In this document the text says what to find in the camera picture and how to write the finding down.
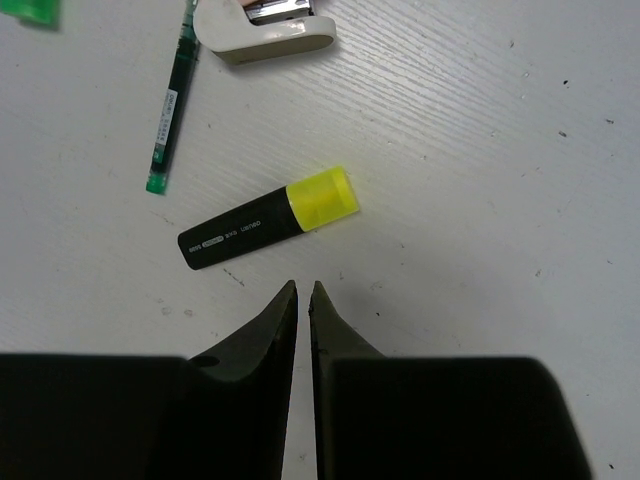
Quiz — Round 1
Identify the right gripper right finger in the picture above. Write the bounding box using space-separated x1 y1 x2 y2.
309 283 592 479

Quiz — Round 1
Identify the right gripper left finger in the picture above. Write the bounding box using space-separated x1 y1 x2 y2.
1 282 298 479

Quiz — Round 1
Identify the green gel pen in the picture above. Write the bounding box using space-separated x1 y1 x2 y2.
146 0 200 195

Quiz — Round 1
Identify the green cap black highlighter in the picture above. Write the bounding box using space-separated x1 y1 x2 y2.
1 0 60 29

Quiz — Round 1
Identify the yellow cap black highlighter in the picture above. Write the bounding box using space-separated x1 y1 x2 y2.
177 167 359 270

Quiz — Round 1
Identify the pink white mini stapler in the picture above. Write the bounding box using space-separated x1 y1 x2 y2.
193 0 337 66

